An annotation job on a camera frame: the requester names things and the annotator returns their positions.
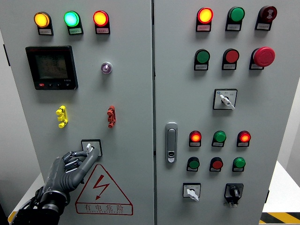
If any large red round lamp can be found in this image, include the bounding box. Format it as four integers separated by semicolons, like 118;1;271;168
92;10;110;27
197;7;214;24

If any plain-plate white-handle turn switch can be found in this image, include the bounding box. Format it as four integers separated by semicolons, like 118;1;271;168
81;139;103;157

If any small yellow handle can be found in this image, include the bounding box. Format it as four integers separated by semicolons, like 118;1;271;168
55;105;69;128

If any bright green round lamp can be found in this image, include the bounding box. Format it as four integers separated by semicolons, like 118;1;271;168
63;10;81;28

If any small red round lamp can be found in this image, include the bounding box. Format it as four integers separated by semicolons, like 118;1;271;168
189;130;202;143
237;130;252;143

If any large red push button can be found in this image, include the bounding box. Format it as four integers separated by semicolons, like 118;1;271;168
223;48;240;64

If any red warning triangle sign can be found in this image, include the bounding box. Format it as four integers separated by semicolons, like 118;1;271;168
75;164;134;216

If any small green round lamp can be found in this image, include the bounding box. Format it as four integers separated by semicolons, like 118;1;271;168
213;130;227;143
232;157;247;169

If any silver door lock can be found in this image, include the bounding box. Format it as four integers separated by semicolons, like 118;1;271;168
165;122;178;164

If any small green push button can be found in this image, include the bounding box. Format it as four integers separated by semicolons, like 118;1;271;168
187;157;201;170

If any small printed white-handle turn switch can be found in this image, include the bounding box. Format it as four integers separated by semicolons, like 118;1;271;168
182;182;202;202

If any large green push button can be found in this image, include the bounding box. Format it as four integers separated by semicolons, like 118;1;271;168
195;49;211;64

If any large dark green lamp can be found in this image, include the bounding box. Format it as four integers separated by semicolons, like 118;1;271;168
227;6;246;23

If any small red handle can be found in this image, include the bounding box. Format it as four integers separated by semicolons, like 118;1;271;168
106;105;117;128

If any dark red buzzer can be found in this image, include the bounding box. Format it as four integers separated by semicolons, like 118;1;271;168
259;6;278;22

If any clear white lamp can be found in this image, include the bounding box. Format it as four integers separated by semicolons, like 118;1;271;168
100;61;113;75

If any yellow round lamp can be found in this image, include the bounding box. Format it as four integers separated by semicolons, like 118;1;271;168
34;11;52;29

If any black-handle turn switch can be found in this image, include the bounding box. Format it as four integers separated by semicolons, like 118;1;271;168
224;183;244;208

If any small red push button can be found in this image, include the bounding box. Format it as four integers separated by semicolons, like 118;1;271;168
210;157;224;170

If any pale grey cabinet door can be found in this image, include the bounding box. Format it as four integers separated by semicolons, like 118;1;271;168
153;0;300;225
0;0;155;225

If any black display meter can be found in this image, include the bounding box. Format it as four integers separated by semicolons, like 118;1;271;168
25;45;79;90

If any large red stop button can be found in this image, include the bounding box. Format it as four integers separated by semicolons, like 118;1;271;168
251;46;276;68

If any large white-handle turn switch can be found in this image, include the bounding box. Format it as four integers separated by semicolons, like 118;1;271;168
212;89;238;111

